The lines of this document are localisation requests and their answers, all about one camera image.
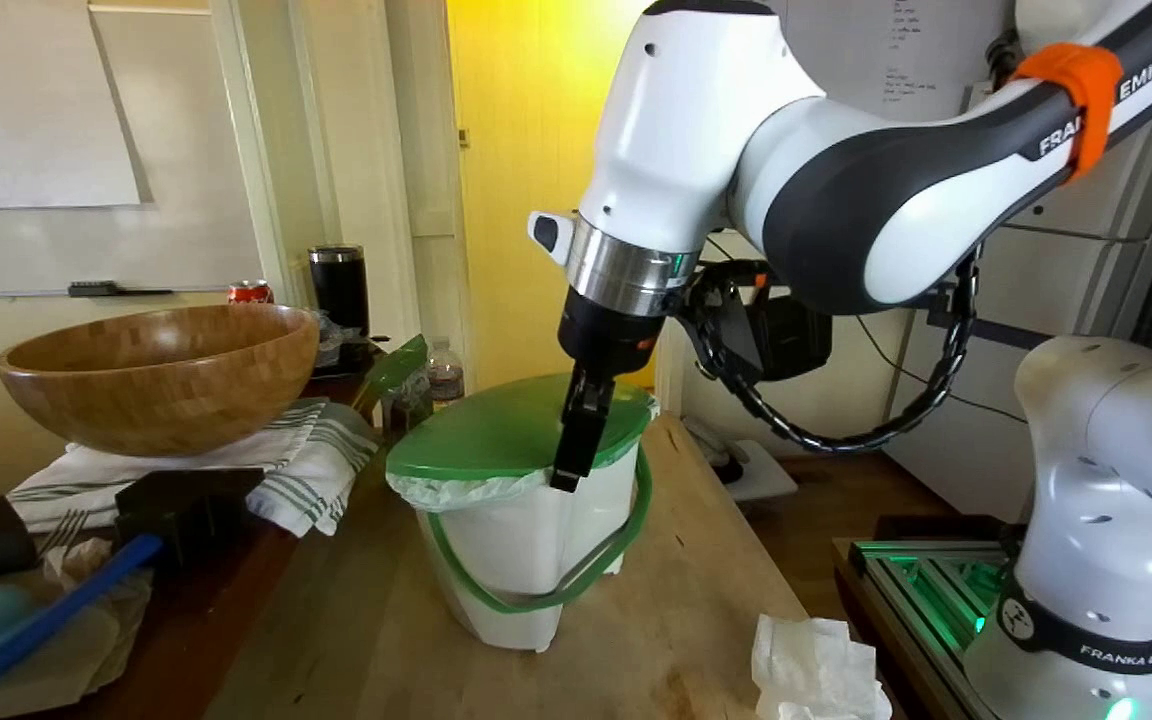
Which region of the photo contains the white bin with green lid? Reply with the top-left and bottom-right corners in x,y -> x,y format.
382,375 -> 654,650

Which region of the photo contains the green lit control box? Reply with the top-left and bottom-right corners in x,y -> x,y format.
846,539 -> 1009,658

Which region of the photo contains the black tumbler cup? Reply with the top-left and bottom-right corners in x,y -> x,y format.
308,248 -> 368,333

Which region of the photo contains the blue handled tool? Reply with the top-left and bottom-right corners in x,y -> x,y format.
0,537 -> 165,674

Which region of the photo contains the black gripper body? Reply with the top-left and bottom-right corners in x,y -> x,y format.
559,291 -> 665,401

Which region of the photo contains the white whiteboard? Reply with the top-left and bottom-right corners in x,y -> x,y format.
0,0 -> 140,206

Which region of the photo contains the striped white green towel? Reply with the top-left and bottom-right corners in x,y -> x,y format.
8,397 -> 380,537

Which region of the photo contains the crumpled white tissue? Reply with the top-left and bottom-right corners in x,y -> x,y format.
750,617 -> 892,720

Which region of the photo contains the clear water bottle on table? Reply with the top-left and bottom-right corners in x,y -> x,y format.
425,337 -> 463,402

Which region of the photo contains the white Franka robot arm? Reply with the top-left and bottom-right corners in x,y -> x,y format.
529,0 -> 1152,720

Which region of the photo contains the red soda can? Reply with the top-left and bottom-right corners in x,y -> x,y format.
229,281 -> 274,303

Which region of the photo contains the large wooden bowl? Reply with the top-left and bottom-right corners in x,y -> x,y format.
0,303 -> 319,456

